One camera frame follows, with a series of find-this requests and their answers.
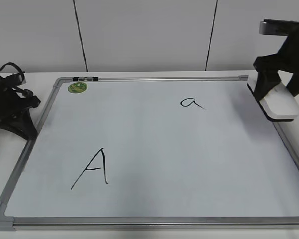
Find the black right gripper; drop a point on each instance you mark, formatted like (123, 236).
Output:
(286, 59)

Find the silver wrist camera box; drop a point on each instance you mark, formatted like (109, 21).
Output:
(277, 27)

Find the white board eraser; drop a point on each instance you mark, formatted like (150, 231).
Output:
(279, 105)

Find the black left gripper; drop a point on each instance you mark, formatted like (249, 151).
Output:
(13, 101)

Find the white board with grey frame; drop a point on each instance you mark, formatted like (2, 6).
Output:
(150, 153)

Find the round green magnet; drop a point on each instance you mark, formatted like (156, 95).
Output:
(77, 87)

